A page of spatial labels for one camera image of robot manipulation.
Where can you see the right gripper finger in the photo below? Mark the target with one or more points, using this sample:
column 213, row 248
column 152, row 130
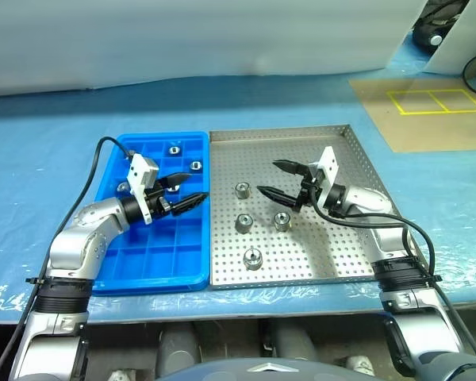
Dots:
column 277, row 195
column 289, row 166

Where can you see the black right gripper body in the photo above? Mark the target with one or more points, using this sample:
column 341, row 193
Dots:
column 309, row 190

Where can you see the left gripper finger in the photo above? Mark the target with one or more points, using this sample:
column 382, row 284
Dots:
column 188, row 202
column 178, row 179

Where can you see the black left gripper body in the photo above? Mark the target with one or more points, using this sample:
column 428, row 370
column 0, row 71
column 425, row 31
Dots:
column 158, row 202

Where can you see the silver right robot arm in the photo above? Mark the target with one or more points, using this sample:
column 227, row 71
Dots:
column 396, row 246

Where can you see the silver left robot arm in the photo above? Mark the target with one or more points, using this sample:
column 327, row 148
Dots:
column 75, row 246

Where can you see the blue compartment tray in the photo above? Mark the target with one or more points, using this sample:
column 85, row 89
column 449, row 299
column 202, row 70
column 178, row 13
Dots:
column 162, row 258

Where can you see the perforated metal tray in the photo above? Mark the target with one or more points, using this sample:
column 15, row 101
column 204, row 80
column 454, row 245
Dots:
column 321, row 262

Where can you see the tan mat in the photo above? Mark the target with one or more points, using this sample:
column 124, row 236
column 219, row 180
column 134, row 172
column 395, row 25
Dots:
column 420, row 131

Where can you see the white foam backdrop sheet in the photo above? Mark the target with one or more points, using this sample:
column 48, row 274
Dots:
column 182, row 35

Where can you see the grey rounded shape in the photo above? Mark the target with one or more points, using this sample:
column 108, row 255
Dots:
column 178, row 349
column 293, row 341

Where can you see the dark grey robot torso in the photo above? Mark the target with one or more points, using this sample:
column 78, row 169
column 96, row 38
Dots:
column 262, row 371

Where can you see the black device with silver knob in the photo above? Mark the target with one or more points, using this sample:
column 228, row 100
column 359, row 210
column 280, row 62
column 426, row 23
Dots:
column 424, row 33

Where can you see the white leaning panel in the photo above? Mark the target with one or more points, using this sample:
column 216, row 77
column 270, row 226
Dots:
column 460, row 47

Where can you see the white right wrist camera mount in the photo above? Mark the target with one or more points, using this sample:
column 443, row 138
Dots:
column 328, row 166

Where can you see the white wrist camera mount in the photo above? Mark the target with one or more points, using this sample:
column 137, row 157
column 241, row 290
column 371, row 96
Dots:
column 328, row 166
column 140, row 174

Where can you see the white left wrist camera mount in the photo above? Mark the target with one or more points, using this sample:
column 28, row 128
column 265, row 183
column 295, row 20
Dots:
column 140, row 174

